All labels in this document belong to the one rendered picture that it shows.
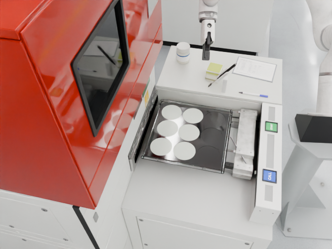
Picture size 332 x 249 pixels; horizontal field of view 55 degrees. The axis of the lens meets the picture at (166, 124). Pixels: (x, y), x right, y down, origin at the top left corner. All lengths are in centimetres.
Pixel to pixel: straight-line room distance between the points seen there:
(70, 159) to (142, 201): 71
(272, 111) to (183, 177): 52
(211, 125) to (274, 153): 32
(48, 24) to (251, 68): 133
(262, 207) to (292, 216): 112
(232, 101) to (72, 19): 110
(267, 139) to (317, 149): 31
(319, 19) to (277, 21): 239
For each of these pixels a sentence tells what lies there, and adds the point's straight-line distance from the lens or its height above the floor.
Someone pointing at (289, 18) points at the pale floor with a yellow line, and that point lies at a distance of 417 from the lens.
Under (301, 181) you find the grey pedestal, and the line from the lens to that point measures 199.
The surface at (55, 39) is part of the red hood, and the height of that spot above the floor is 175.
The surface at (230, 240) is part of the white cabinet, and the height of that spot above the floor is 73.
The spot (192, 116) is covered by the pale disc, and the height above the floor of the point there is 90.
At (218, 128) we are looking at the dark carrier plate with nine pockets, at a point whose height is 90.
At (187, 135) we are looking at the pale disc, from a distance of 150.
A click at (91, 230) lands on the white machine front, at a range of 113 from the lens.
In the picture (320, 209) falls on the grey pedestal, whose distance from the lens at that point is 249.
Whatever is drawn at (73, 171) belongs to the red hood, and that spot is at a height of 143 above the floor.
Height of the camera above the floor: 208
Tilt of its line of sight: 50 degrees down
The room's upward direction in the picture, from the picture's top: 2 degrees counter-clockwise
